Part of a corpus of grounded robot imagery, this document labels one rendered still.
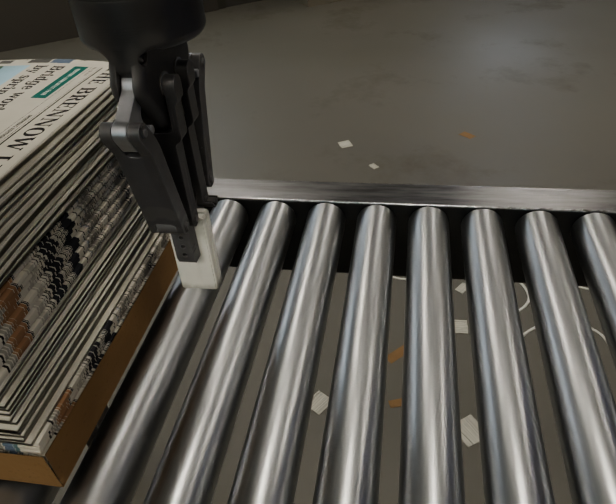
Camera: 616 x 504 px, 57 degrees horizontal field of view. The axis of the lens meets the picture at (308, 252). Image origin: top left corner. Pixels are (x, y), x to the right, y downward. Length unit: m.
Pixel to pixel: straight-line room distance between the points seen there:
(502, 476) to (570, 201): 0.39
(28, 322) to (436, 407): 0.32
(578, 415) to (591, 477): 0.05
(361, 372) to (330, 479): 0.10
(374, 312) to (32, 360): 0.31
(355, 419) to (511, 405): 0.13
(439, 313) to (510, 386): 0.10
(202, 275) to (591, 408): 0.33
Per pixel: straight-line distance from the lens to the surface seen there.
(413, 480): 0.47
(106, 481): 0.50
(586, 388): 0.54
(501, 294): 0.61
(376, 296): 0.59
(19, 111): 0.49
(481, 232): 0.69
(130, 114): 0.34
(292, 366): 0.53
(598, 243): 0.71
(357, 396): 0.50
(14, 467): 0.49
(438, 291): 0.60
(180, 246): 0.43
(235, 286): 0.62
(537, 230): 0.71
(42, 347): 0.45
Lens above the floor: 1.20
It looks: 38 degrees down
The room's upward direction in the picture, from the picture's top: 4 degrees counter-clockwise
